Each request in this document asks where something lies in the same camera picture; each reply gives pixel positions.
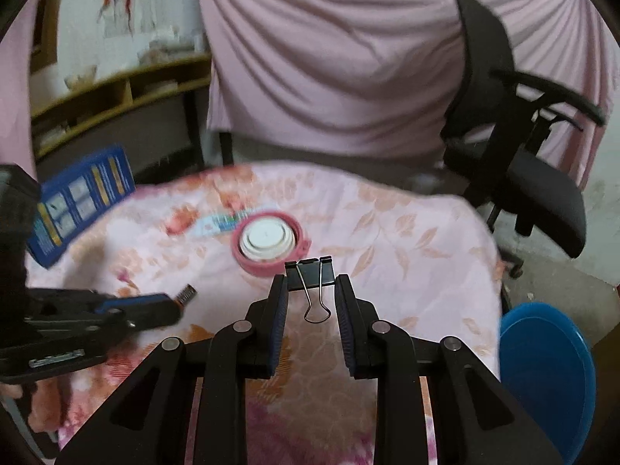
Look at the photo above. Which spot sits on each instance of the wooden wall shelf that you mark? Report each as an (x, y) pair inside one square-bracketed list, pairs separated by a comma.
[(67, 118)]

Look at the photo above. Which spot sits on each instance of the floral pink tablecloth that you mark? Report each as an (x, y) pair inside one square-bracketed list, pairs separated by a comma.
[(428, 264)]

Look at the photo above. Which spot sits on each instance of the pink hanging sheet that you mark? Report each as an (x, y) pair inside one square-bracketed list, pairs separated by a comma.
[(348, 82)]

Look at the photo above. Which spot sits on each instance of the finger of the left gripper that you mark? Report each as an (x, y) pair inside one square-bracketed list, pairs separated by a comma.
[(143, 312)]

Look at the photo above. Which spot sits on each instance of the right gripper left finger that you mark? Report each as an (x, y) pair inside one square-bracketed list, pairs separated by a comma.
[(186, 402)]

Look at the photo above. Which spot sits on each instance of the blue cardboard box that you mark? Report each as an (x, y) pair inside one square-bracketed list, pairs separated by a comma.
[(75, 198)]

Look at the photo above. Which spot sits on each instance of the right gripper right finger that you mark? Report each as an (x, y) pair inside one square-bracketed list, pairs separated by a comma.
[(434, 395)]

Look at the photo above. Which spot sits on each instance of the pink collapsible cup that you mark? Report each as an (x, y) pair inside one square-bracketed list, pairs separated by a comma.
[(263, 242)]

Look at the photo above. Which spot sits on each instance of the blue plastic basin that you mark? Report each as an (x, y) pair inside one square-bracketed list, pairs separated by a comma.
[(547, 365)]

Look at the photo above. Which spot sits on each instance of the black office chair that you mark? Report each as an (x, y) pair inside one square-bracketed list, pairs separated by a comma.
[(495, 127)]

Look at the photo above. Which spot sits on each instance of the blue white flat packet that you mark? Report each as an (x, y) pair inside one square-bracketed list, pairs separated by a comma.
[(220, 223)]

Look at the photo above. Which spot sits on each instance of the pink curtain at left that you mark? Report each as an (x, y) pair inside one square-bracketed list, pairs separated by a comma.
[(15, 111)]

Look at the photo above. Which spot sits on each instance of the black binder clip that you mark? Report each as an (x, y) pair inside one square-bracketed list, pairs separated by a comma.
[(311, 276)]

